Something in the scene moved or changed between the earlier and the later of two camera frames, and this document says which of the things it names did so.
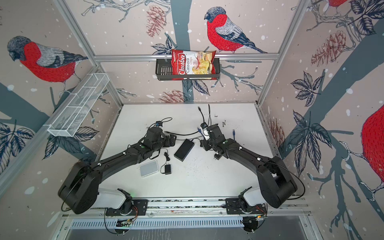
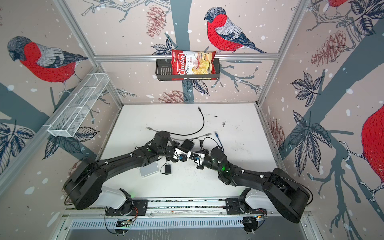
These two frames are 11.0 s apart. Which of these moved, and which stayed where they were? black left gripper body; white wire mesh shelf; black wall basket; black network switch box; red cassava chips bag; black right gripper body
Moved: black right gripper body; black left gripper body
Stayed: red cassava chips bag; white wire mesh shelf; black network switch box; black wall basket
